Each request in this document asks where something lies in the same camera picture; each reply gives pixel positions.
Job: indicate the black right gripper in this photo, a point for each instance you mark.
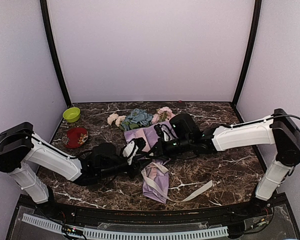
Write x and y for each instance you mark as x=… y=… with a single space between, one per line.
x=161 y=153

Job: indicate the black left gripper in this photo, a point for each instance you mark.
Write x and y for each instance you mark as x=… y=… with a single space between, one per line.
x=138 y=166

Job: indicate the white printed ribbon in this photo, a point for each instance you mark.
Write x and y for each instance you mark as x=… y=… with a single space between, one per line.
x=156 y=184

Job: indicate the purple and pink wrapping paper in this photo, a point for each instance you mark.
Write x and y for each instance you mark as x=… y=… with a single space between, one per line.
x=150 y=137

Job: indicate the blue fake flower stem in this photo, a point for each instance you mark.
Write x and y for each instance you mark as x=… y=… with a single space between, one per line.
x=138 y=118

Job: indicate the white fake flower stem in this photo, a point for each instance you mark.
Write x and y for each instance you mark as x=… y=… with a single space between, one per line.
x=116 y=119

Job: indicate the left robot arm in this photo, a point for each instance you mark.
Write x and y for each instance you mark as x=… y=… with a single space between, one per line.
x=20 y=145

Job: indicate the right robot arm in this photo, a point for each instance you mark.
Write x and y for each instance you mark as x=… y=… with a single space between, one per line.
x=277 y=129

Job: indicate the lime green bowl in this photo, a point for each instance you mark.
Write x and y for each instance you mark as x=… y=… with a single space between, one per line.
x=72 y=114

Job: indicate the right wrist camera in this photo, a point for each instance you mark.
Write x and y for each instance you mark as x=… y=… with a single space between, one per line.
x=164 y=132

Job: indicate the grey cable duct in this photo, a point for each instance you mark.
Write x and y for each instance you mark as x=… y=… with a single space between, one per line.
x=109 y=231

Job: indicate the black front rail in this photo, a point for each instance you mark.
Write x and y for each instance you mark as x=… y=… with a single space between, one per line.
x=79 y=212

